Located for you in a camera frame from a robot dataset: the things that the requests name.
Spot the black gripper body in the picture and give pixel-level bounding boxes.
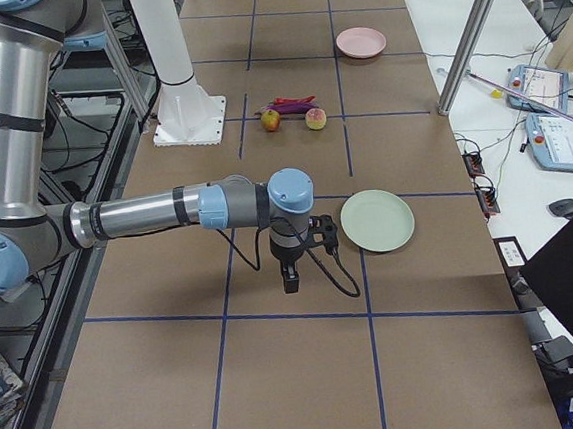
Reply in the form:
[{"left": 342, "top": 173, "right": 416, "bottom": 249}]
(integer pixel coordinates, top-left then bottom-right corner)
[{"left": 270, "top": 238, "right": 306, "bottom": 276}]

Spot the red yellow apple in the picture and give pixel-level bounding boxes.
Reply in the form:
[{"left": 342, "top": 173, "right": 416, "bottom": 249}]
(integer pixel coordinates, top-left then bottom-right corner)
[{"left": 260, "top": 109, "right": 280, "bottom": 133}]

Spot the pink yellow peach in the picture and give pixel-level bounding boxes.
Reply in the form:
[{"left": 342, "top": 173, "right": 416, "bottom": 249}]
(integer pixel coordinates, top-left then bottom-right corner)
[{"left": 304, "top": 107, "right": 327, "bottom": 131}]

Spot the purple eggplant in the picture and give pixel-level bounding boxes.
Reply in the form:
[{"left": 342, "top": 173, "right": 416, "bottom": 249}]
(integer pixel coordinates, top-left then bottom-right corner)
[{"left": 255, "top": 101, "right": 319, "bottom": 116}]

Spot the red chili pepper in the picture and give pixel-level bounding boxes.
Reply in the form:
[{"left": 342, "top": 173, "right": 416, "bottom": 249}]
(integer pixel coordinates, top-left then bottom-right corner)
[{"left": 272, "top": 96, "right": 316, "bottom": 105}]

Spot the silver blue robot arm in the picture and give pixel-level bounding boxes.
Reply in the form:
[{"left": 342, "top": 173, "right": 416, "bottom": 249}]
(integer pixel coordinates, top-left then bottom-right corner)
[{"left": 0, "top": 0, "right": 318, "bottom": 293}]

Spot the light green plate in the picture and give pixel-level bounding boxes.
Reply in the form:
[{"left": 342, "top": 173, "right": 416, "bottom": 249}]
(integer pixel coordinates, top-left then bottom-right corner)
[{"left": 340, "top": 189, "right": 416, "bottom": 253}]

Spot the lower orange black connector box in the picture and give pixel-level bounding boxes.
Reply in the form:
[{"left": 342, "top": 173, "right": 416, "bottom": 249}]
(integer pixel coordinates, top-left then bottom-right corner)
[{"left": 474, "top": 186, "right": 501, "bottom": 219}]

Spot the orange black connector box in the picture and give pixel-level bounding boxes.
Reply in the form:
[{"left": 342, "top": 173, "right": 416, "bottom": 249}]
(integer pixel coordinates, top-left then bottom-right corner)
[
  {"left": 462, "top": 152, "right": 485, "bottom": 177},
  {"left": 474, "top": 186, "right": 501, "bottom": 219}
]

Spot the upper orange black connector box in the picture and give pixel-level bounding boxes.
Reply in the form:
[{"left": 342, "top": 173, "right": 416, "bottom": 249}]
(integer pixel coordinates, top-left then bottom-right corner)
[{"left": 462, "top": 152, "right": 485, "bottom": 177}]

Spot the pink plate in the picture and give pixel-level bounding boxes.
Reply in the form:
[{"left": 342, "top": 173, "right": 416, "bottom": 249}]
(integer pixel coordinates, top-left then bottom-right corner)
[{"left": 335, "top": 26, "right": 387, "bottom": 59}]

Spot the white label card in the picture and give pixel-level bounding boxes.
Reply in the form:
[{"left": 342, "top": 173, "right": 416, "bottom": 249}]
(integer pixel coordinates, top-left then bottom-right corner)
[{"left": 498, "top": 240, "right": 526, "bottom": 267}]

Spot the black computer mouse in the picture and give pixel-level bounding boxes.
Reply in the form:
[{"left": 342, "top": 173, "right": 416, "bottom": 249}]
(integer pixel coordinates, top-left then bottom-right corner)
[{"left": 548, "top": 198, "right": 573, "bottom": 220}]

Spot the white side table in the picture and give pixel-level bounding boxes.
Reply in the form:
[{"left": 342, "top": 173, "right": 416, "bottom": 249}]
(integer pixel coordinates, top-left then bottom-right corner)
[{"left": 401, "top": 0, "right": 573, "bottom": 429}]

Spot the lower blue teach pendant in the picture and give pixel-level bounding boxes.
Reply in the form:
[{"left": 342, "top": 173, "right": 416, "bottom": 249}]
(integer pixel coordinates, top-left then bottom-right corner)
[{"left": 525, "top": 112, "right": 573, "bottom": 173}]

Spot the blue teach pendant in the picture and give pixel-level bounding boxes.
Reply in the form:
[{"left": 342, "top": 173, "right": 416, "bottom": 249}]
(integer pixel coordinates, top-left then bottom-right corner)
[
  {"left": 507, "top": 64, "right": 570, "bottom": 114},
  {"left": 525, "top": 112, "right": 573, "bottom": 173}
]

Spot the upper blue teach pendant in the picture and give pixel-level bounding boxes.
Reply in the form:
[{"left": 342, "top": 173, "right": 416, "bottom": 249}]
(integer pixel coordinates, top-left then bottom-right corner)
[{"left": 507, "top": 64, "right": 570, "bottom": 114}]

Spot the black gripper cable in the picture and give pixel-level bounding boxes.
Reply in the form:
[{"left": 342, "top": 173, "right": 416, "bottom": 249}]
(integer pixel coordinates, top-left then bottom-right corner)
[{"left": 215, "top": 211, "right": 363, "bottom": 310}]

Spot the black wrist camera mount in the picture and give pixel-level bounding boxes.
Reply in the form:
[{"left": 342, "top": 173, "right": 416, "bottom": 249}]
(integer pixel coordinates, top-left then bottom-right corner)
[{"left": 307, "top": 214, "right": 339, "bottom": 257}]

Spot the white camera stand post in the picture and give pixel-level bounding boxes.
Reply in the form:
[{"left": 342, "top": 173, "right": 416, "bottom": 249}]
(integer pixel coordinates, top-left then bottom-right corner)
[{"left": 129, "top": 0, "right": 227, "bottom": 147}]

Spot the aluminium frame post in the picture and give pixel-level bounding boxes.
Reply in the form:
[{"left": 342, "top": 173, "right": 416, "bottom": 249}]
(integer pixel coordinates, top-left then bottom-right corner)
[{"left": 437, "top": 0, "right": 494, "bottom": 116}]

